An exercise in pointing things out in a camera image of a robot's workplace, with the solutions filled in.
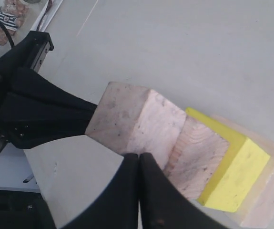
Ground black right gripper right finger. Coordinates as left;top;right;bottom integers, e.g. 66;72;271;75
139;153;226;229

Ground large light wooden cube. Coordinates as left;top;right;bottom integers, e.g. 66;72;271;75
210;114;274;229

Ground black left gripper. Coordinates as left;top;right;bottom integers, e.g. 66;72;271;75
0;31;97;153

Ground teddy bear striped shirt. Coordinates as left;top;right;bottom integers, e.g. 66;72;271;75
0;0;30;53

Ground small pale wooden cube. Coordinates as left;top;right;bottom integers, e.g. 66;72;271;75
85;82;186;169

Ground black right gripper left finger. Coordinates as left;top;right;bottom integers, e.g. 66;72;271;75
64;153;139;229

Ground yellow painted cube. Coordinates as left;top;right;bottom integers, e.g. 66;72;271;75
186;107;270;212

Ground black equipment case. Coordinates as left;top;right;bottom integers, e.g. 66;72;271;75
0;190;56;229

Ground medium striped wooden cube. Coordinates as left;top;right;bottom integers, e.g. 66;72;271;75
163;116;230;199

